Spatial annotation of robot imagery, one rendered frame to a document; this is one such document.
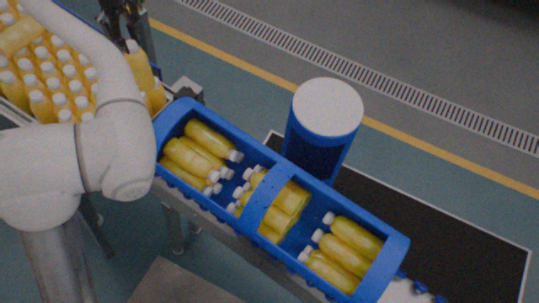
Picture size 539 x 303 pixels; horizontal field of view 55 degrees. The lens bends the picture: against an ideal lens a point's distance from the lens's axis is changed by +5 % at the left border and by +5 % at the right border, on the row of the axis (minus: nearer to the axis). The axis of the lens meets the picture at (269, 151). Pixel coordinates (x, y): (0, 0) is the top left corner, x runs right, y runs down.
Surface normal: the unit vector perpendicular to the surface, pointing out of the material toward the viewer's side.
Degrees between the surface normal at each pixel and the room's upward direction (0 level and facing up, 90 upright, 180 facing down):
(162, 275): 5
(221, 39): 0
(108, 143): 13
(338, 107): 0
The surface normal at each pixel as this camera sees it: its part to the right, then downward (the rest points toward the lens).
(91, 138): 0.22, -0.56
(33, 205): 0.28, 0.61
